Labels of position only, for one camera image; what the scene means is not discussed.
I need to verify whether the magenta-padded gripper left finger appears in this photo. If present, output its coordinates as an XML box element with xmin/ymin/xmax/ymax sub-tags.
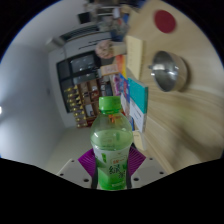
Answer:
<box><xmin>56</xmin><ymin>148</ymin><xmax>100</xmax><ymax>190</ymax></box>

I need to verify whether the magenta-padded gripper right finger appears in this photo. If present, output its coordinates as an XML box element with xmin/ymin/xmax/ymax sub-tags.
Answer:
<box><xmin>125</xmin><ymin>143</ymin><xmax>167</xmax><ymax>190</ymax></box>

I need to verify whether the green tea plastic bottle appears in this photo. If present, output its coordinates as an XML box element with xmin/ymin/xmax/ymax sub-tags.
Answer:
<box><xmin>89</xmin><ymin>95</ymin><xmax>135</xmax><ymax>191</ymax></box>

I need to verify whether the pale yellow notebook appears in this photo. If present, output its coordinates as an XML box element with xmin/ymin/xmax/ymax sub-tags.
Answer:
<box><xmin>132</xmin><ymin>129</ymin><xmax>148</xmax><ymax>152</ymax></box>

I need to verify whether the wooden shelf unit with trophies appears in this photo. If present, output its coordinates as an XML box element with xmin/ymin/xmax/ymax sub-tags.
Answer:
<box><xmin>63</xmin><ymin>78</ymin><xmax>108</xmax><ymax>129</ymax></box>

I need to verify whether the teal book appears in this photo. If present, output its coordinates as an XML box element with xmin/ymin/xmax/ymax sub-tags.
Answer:
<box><xmin>127</xmin><ymin>77</ymin><xmax>149</xmax><ymax>115</ymax></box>

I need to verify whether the blue and red book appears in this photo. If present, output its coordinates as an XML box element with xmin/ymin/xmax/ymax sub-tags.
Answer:
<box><xmin>118</xmin><ymin>73</ymin><xmax>131</xmax><ymax>104</ymax></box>

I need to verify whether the pink packet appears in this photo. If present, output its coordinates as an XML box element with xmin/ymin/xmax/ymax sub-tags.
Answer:
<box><xmin>108</xmin><ymin>73</ymin><xmax>121</xmax><ymax>98</ymax></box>

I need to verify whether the small steel cup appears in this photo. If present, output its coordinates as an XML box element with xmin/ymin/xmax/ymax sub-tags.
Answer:
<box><xmin>148</xmin><ymin>50</ymin><xmax>189</xmax><ymax>93</ymax></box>

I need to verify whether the dark glass double door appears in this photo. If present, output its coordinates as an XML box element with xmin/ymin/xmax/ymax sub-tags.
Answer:
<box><xmin>55</xmin><ymin>51</ymin><xmax>103</xmax><ymax>114</ymax></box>

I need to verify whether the standing printed card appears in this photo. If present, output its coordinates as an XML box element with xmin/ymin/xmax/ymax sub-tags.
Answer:
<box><xmin>99</xmin><ymin>63</ymin><xmax>120</xmax><ymax>78</ymax></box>

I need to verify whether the orange book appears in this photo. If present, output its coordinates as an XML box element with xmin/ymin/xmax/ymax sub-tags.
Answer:
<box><xmin>114</xmin><ymin>54</ymin><xmax>128</xmax><ymax>79</ymax></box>

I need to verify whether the beige paper envelope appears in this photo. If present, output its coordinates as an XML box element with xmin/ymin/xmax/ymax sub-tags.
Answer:
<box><xmin>125</xmin><ymin>35</ymin><xmax>146</xmax><ymax>81</ymax></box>

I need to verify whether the flower bouquet in pot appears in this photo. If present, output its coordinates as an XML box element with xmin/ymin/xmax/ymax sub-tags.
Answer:
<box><xmin>94</xmin><ymin>39</ymin><xmax>128</xmax><ymax>60</ymax></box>

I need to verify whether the flat round red coaster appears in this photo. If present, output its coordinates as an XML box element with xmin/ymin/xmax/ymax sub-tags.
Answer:
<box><xmin>153</xmin><ymin>9</ymin><xmax>177</xmax><ymax>34</ymax></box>

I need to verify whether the black computer monitor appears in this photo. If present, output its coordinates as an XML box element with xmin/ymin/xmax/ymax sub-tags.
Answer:
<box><xmin>77</xmin><ymin>11</ymin><xmax>93</xmax><ymax>25</ymax></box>

